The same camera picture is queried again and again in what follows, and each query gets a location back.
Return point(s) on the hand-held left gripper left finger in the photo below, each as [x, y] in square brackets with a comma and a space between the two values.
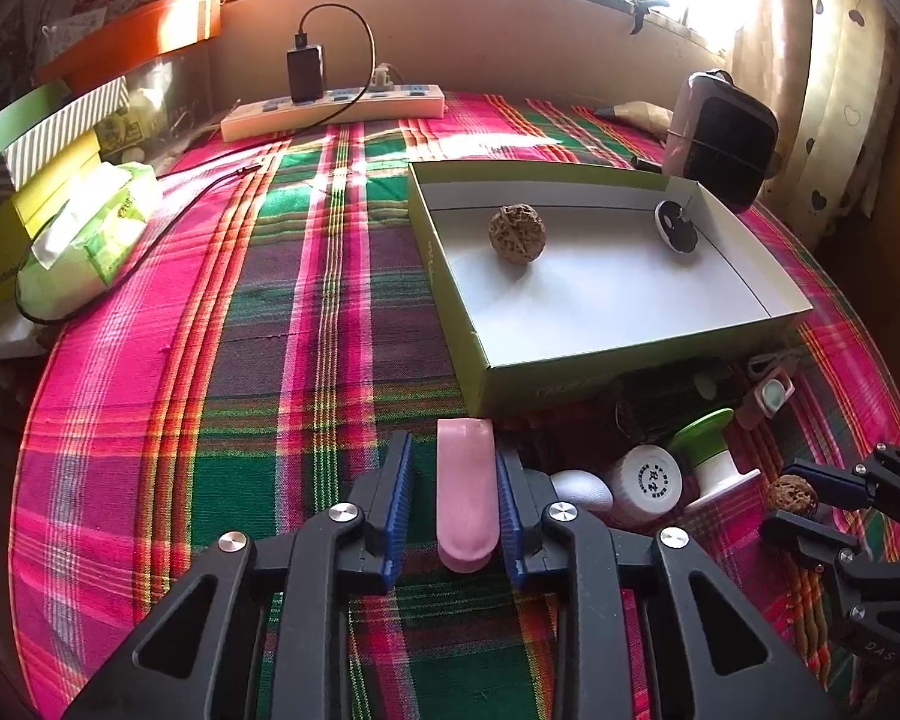
[397, 510]

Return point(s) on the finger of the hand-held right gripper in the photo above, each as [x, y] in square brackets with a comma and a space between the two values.
[832, 484]
[802, 536]

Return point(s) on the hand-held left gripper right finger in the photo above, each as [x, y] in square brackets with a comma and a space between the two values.
[511, 517]

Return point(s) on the brown walnut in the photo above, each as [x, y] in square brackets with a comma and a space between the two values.
[789, 496]
[517, 232]

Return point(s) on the pink oblong plastic case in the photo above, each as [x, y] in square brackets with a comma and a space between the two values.
[463, 495]

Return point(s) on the white egg-shaped object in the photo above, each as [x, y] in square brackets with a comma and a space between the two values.
[583, 491]

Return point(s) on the small pink tool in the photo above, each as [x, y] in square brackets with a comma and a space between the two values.
[771, 396]

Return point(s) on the white bottle with printed cap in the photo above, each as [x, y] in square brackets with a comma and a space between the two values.
[645, 487]

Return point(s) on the green and white cardboard box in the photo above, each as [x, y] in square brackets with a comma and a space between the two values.
[607, 300]

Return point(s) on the pink and green plaid cloth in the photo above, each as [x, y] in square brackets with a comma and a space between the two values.
[270, 352]

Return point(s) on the black and white round disc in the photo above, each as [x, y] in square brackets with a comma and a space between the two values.
[676, 229]

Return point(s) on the small heater with black grille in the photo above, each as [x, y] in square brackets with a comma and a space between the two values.
[727, 142]

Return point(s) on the black pen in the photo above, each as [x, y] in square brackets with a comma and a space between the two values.
[645, 163]

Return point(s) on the beige heart print curtain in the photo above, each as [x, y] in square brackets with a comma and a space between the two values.
[817, 90]

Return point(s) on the white power strip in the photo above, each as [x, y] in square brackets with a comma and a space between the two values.
[330, 112]

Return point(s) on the green tissue pack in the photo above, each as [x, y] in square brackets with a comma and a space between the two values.
[90, 240]

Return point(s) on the beige bag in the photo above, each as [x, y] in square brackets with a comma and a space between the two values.
[637, 116]

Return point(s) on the white plug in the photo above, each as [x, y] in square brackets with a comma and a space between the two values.
[385, 79]

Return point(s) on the clear plastic container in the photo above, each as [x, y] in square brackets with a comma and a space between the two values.
[165, 105]

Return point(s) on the yellow box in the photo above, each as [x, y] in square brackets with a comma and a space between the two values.
[0, 262]

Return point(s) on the black clip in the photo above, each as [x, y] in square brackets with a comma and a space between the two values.
[640, 11]

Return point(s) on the orange box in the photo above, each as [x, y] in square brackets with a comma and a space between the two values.
[135, 41]

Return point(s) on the green board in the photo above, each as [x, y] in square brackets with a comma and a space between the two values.
[7, 127]

